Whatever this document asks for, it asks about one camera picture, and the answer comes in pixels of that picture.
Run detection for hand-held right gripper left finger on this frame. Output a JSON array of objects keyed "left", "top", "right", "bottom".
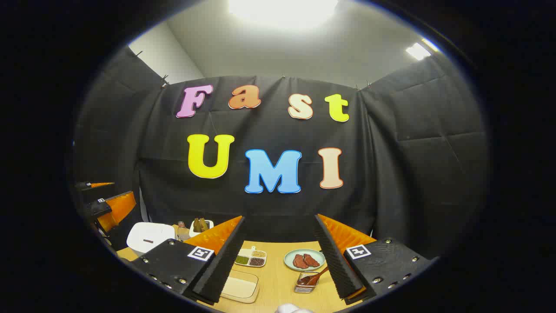
[{"left": 130, "top": 216, "right": 246, "bottom": 305}]

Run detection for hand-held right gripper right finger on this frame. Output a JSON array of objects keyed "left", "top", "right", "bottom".
[{"left": 314, "top": 213, "right": 439, "bottom": 305}]

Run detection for clear plastic rice container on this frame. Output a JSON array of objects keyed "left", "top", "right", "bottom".
[{"left": 219, "top": 270, "right": 260, "bottom": 304}]

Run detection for brown wooden spoon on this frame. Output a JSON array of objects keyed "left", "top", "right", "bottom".
[{"left": 297, "top": 266, "right": 330, "bottom": 286}]

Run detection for white rice cooker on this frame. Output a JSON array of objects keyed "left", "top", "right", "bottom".
[{"left": 126, "top": 222, "right": 176, "bottom": 257}]

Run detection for metal wire chopstick holder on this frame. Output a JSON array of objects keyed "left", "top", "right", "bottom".
[{"left": 294, "top": 272, "right": 322, "bottom": 294}]

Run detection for pale green plate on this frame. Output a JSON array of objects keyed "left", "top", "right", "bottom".
[{"left": 284, "top": 249, "right": 326, "bottom": 272}]

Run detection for white divided dish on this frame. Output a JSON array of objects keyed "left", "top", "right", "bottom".
[{"left": 234, "top": 246, "right": 268, "bottom": 267}]

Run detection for white toaster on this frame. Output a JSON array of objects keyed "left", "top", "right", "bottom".
[{"left": 189, "top": 220, "right": 215, "bottom": 238}]

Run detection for black backdrop cloth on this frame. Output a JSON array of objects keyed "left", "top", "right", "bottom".
[{"left": 72, "top": 46, "right": 493, "bottom": 261}]

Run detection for small ceiling light panel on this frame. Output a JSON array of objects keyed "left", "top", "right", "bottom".
[{"left": 405, "top": 38, "right": 440, "bottom": 60}]

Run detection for large ceiling light panel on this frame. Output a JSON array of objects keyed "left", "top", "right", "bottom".
[{"left": 228, "top": 0, "right": 339, "bottom": 27}]

